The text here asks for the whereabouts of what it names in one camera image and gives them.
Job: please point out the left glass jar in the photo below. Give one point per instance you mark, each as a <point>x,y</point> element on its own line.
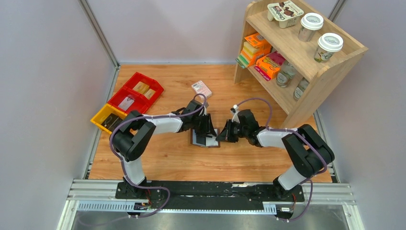
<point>286,74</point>

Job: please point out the near red plastic bin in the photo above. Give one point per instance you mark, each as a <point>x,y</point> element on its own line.
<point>127,100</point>

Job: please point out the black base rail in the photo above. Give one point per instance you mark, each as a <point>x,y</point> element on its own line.
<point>200,195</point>

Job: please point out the far paper coffee cup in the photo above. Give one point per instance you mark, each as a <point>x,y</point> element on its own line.
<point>310,24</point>

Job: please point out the brown leather card holder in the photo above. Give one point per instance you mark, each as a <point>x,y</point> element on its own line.
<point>208,141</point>

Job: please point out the stacked sponge pack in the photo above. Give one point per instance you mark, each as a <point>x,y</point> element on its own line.
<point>254,47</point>

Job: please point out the red plastic bin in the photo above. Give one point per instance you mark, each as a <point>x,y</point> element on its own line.
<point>127,100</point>
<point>148,88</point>

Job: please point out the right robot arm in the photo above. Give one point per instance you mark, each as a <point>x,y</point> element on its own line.
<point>309,153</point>

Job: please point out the paper coffee cup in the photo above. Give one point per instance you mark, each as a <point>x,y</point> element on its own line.
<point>310,24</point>
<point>328,45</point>

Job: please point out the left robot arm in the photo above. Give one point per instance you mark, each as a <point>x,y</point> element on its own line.
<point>130,138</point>

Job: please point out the near paper coffee cup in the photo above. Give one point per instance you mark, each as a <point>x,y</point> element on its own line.
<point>328,45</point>

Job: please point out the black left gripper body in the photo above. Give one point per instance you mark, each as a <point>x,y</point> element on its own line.
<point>195,120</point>

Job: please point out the right glass jar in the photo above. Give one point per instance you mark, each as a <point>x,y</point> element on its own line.
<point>300,88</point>

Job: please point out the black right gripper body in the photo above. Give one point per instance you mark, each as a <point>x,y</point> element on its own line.
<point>243,132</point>

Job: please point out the far red plastic bin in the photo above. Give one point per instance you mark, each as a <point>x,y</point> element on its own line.
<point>148,88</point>

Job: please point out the orange snack box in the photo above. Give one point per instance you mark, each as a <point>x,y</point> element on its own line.
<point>269,65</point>

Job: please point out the playing card box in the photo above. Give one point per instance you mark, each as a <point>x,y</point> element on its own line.
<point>201,87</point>

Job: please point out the wooden shelf unit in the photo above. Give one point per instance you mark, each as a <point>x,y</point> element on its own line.
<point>323,77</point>

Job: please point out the glass jar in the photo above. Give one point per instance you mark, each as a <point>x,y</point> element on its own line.
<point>286,74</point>
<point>300,88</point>

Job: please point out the chocolate pudding pack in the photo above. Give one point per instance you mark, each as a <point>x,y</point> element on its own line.
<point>286,13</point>

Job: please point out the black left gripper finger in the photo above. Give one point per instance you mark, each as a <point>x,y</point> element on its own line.
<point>208,128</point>
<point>200,140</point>

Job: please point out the yellow plastic bin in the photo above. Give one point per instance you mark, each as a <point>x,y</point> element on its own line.
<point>107,118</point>

